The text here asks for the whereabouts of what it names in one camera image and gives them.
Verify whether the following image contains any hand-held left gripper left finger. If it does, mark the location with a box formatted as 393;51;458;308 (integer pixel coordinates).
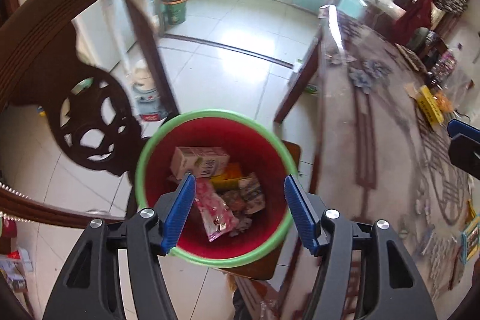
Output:
43;173;197;320

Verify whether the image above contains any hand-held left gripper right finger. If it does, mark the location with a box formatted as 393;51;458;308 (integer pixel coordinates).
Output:
284;175;437;320

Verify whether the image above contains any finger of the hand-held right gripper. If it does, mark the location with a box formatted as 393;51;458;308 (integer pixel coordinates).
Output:
447;118;480;179

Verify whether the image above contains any pink snack wrapper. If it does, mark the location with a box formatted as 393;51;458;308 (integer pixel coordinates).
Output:
193;179;241;243

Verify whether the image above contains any brown white paper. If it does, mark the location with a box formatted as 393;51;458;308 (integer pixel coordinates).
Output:
238;173;266;214

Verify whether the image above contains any white milk carton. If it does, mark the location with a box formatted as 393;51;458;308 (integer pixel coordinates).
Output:
170;146;230;180

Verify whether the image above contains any yellow snack box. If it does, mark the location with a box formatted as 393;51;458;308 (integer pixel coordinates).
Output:
210;163;244;189

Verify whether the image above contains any red bin with green rim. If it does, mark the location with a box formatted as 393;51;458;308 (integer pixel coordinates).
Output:
135;110;297;268

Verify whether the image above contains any clear zip bag with snacks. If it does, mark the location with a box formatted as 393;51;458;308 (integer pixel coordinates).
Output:
425;50;473;118

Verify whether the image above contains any small yellow packet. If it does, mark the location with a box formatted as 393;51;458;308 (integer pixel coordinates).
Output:
405;83;447;124

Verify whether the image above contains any dark red garment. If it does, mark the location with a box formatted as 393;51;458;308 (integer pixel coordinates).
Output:
394;0;452;43

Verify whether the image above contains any wooden dining table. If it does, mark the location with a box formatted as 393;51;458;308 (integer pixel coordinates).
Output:
274;5;480;320

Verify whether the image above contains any white refrigerator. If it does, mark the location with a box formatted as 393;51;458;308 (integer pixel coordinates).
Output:
15;0;137;75

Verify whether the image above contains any green kitchen waste bin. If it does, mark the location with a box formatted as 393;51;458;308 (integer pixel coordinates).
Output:
159;0;192;25

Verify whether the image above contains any carved wooden chair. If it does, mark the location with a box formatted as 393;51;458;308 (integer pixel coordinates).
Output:
0;0;301;320

